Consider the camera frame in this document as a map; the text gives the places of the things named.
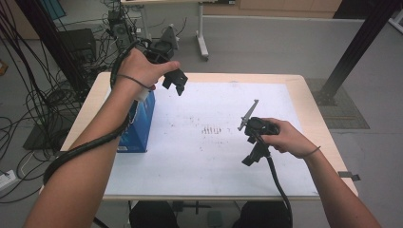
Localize light wooden table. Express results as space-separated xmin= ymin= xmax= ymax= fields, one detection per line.
xmin=60 ymin=71 xmax=359 ymax=202

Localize thin dark wristband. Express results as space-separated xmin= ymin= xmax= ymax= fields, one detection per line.
xmin=115 ymin=73 xmax=153 ymax=91
xmin=302 ymin=145 xmax=321 ymax=159

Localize black computer tower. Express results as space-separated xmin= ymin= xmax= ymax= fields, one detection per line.
xmin=106 ymin=9 xmax=137 ymax=55

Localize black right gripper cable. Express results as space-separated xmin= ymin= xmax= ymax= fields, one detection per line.
xmin=253 ymin=132 xmax=293 ymax=228

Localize black table crossbar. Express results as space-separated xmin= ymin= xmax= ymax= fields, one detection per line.
xmin=172 ymin=200 xmax=213 ymax=216

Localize person's right leg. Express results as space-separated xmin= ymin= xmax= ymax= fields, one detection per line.
xmin=234 ymin=200 xmax=291 ymax=228

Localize white paper sheet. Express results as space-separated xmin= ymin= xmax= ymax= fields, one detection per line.
xmin=104 ymin=81 xmax=318 ymax=197

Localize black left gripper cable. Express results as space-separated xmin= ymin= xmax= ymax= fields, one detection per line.
xmin=42 ymin=37 xmax=153 ymax=185

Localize black equipment case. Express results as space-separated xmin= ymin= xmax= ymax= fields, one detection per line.
xmin=58 ymin=28 xmax=98 ymax=65

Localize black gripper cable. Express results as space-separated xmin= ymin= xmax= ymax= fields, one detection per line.
xmin=42 ymin=37 xmax=153 ymax=185
xmin=253 ymin=132 xmax=293 ymax=228

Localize white desk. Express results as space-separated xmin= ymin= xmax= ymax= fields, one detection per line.
xmin=120 ymin=0 xmax=237 ymax=62

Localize grey metal bracket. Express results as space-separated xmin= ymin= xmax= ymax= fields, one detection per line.
xmin=336 ymin=170 xmax=361 ymax=182

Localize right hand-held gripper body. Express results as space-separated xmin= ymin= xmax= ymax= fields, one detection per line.
xmin=237 ymin=99 xmax=281 ymax=157

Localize blue cardboard box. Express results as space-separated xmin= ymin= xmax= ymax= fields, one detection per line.
xmin=116 ymin=89 xmax=157 ymax=154

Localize person's left leg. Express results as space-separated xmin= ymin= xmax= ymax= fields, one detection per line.
xmin=128 ymin=200 xmax=180 ymax=228

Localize white power strip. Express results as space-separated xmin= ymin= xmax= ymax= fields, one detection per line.
xmin=0 ymin=169 xmax=17 ymax=192

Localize person's right hand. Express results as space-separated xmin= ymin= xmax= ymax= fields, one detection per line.
xmin=261 ymin=117 xmax=320 ymax=161

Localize black floor mat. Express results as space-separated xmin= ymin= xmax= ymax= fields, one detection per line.
xmin=22 ymin=122 xmax=75 ymax=151

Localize grey floor mat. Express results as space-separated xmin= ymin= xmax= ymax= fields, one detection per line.
xmin=304 ymin=78 xmax=371 ymax=130

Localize person's left hand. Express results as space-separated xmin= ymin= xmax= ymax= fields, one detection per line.
xmin=117 ymin=47 xmax=182 ymax=93

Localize person's leg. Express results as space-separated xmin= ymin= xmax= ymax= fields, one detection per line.
xmin=234 ymin=200 xmax=291 ymax=228
xmin=128 ymin=200 xmax=180 ymax=228

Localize black metal frame post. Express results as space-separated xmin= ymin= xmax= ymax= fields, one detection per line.
xmin=317 ymin=0 xmax=403 ymax=106
xmin=14 ymin=0 xmax=91 ymax=96

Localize bundle of black cables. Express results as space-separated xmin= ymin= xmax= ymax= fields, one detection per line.
xmin=0 ymin=0 xmax=96 ymax=203

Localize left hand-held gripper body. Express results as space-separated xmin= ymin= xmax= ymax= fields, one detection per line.
xmin=144 ymin=24 xmax=188 ymax=86

